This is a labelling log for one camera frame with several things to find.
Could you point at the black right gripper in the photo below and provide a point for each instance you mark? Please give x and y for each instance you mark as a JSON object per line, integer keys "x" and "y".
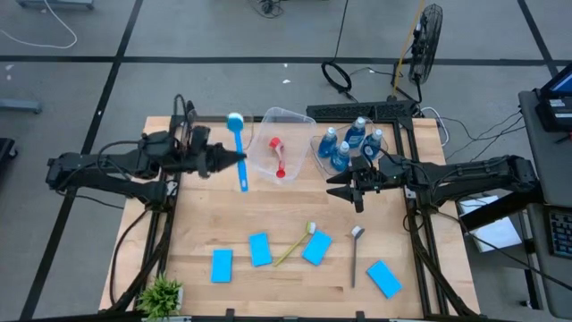
{"x": 368, "y": 183}

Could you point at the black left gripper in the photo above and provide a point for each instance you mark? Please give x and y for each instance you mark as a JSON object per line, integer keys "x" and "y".
{"x": 199, "y": 161}

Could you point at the blue dish brush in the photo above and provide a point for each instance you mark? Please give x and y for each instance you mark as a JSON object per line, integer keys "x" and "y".
{"x": 242, "y": 179}

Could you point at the blue dish soap bottle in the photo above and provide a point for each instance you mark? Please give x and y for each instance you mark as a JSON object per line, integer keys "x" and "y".
{"x": 356, "y": 134}
{"x": 340, "y": 157}
{"x": 327, "y": 144}
{"x": 372, "y": 145}

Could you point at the red pink dish brush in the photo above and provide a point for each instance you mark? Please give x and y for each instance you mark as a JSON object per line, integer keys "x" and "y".
{"x": 275, "y": 143}

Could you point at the green dish brush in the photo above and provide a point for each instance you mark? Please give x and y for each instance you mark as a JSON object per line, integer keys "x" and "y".
{"x": 290, "y": 249}

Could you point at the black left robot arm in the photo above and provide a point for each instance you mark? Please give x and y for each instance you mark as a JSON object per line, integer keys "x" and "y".
{"x": 111, "y": 163}

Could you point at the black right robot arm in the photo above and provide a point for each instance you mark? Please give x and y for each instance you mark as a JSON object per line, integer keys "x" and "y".
{"x": 469, "y": 174}

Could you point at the clear shallow plastic bin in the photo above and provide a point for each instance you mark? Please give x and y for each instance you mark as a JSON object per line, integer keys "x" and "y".
{"x": 319, "y": 158}
{"x": 214, "y": 117}

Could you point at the blue rectangular sponge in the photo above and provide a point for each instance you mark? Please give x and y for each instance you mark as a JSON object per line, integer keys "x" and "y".
{"x": 384, "y": 279}
{"x": 260, "y": 249}
{"x": 222, "y": 265}
{"x": 317, "y": 248}

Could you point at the clear deep plastic bin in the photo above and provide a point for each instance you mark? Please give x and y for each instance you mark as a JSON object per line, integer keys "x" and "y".
{"x": 299, "y": 134}

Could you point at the black vented metal box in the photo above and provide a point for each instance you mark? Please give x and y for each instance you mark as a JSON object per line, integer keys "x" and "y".
{"x": 357, "y": 109}

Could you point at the white paper sheet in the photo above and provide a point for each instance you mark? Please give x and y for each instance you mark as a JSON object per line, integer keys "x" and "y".
{"x": 493, "y": 230}

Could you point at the small green potted plant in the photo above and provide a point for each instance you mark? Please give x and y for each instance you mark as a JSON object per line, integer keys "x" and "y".
{"x": 160, "y": 297}

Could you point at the black floor fan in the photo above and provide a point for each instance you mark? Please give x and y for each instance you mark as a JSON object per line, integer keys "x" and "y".
{"x": 426, "y": 40}

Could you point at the grey desk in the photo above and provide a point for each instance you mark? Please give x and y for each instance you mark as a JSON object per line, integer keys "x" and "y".
{"x": 540, "y": 161}

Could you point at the grey floor bar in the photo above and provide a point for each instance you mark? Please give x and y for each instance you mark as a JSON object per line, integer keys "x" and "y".
{"x": 20, "y": 106}

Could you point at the black keyboard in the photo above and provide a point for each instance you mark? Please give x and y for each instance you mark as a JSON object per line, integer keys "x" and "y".
{"x": 561, "y": 232}

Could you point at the black floor object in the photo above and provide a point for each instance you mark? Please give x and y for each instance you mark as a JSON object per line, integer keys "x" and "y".
{"x": 5, "y": 149}

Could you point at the black laptop computer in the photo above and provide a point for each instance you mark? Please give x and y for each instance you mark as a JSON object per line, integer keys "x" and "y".
{"x": 558, "y": 112}

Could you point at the grey cart base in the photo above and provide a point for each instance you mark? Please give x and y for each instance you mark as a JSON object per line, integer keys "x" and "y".
{"x": 53, "y": 3}

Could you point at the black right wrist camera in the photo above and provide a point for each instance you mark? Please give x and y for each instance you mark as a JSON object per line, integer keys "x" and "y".
{"x": 367, "y": 164}

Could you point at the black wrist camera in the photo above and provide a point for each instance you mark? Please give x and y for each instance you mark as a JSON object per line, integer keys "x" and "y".
{"x": 367, "y": 164}
{"x": 201, "y": 134}

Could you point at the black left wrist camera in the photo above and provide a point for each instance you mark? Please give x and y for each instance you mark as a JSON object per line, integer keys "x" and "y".
{"x": 201, "y": 134}

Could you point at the black aluminium table frame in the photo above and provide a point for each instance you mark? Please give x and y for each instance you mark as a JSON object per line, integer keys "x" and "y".
{"x": 404, "y": 134}

